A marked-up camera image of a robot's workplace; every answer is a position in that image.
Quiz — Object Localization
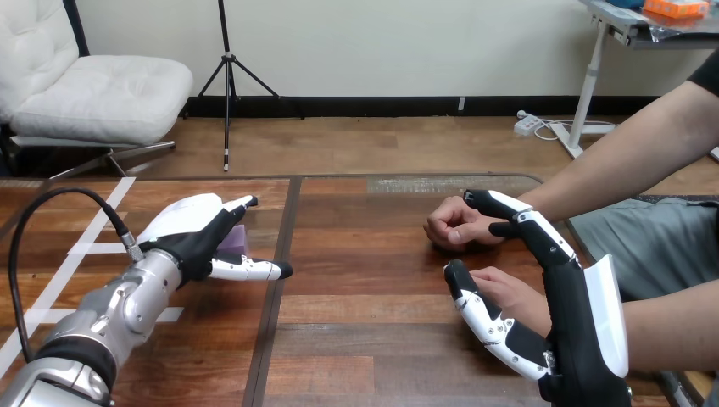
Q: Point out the person's hand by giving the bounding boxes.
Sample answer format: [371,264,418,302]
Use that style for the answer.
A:
[423,196,508,253]
[469,265,555,338]

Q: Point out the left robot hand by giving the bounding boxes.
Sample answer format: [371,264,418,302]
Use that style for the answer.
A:
[136,192,293,289]

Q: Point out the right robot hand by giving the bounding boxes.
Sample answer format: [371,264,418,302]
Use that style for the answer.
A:
[443,189,633,407]

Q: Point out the purple block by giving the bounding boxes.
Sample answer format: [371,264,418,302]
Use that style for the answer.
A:
[215,224,248,257]

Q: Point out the person's forearm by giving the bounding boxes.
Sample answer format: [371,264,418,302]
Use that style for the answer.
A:
[620,278,719,376]
[499,78,719,224]

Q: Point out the person's body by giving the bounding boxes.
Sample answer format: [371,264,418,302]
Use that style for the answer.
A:
[567,47,719,303]

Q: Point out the white power strip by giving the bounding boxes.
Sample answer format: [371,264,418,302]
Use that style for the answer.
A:
[513,110,542,137]

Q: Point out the black tripod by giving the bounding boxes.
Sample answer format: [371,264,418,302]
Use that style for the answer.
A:
[181,0,305,173]

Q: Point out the white cushioned chair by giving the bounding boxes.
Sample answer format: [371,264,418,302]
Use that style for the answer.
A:
[0,0,196,179]

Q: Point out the white desk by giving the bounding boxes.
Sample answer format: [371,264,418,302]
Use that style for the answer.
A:
[549,0,719,160]

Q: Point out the orange thing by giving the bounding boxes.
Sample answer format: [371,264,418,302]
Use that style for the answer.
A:
[642,0,711,19]

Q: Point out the white power cable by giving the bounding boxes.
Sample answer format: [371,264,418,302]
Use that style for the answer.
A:
[532,118,616,142]

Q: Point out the black cable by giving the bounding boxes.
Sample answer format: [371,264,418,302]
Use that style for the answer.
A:
[8,187,145,365]

